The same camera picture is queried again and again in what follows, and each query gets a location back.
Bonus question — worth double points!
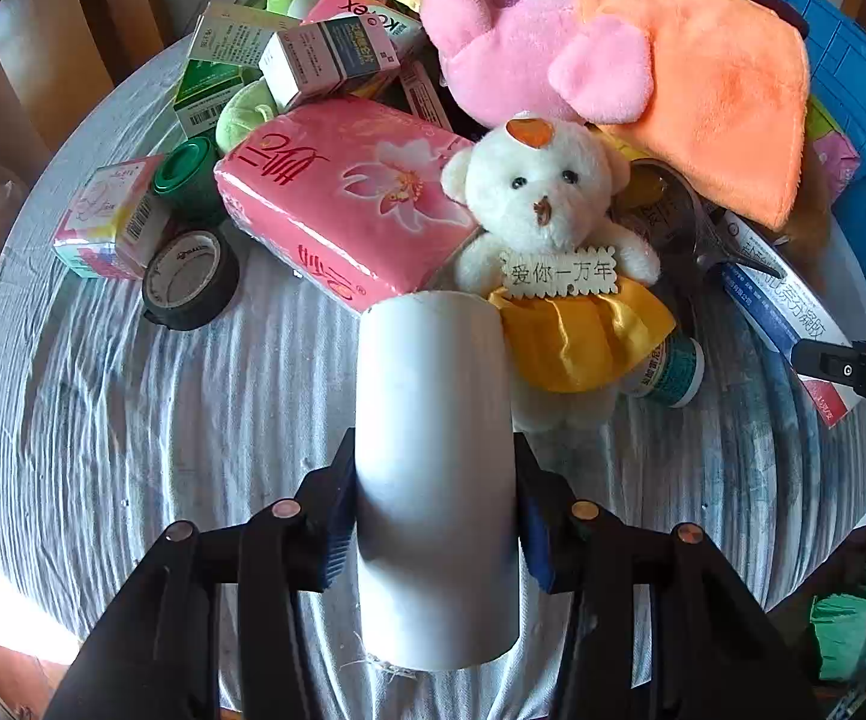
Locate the white teal medicine bottle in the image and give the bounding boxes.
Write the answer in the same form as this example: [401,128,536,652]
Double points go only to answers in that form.
[619,333,707,409]

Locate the light green plush piece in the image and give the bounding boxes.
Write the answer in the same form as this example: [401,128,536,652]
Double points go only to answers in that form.
[214,78,281,156]

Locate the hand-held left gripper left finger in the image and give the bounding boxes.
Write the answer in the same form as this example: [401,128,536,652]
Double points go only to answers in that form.
[41,426,360,720]

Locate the pink sanitary pad pack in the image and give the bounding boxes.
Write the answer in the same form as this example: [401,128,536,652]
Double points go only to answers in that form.
[301,0,428,62]

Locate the white green medicine box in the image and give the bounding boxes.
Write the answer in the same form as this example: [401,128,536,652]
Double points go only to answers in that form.
[188,1,300,70]

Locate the wooden door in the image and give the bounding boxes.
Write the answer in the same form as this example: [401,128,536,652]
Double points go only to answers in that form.
[0,0,180,316]

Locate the green bag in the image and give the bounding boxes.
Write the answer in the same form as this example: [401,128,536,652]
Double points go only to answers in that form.
[810,538,866,681]

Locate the white blue pink medicine box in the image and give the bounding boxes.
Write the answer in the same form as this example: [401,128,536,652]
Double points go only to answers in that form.
[259,12,402,112]

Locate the small pink pad box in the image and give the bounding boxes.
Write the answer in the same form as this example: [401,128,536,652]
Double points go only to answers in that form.
[53,154,173,281]

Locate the pink wipes pack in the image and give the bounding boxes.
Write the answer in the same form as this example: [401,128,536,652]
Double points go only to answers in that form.
[807,96,863,194]

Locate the white teddy bear yellow dress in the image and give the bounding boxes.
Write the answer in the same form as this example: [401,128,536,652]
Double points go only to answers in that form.
[439,112,679,434]

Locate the narrow pink white box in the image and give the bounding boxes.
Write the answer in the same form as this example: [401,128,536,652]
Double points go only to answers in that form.
[398,59,456,134]

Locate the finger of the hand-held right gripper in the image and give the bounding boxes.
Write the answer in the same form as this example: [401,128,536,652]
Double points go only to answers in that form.
[790,339,866,425]

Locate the large pink tissue pack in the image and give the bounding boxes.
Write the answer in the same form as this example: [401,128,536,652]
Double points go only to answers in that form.
[214,97,480,314]

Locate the black tape roll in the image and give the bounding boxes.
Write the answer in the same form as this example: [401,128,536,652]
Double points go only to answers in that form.
[140,228,242,332]

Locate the shiny silver foil packet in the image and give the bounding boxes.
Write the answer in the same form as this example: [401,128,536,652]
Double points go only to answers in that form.
[619,157,784,280]

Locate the pink plush pig orange dress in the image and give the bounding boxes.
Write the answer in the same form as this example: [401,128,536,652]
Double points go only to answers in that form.
[418,0,813,233]

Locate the green bottle cap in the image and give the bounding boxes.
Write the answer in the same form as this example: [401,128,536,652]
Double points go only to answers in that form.
[151,136,229,227]

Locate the blue plastic bin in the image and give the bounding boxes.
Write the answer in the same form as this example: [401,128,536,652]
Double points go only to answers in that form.
[746,0,866,340]

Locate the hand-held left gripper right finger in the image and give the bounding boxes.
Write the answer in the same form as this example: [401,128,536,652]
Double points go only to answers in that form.
[514,433,825,720]

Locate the white plastic cylinder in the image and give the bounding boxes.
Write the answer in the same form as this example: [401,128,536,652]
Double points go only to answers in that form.
[353,290,522,673]

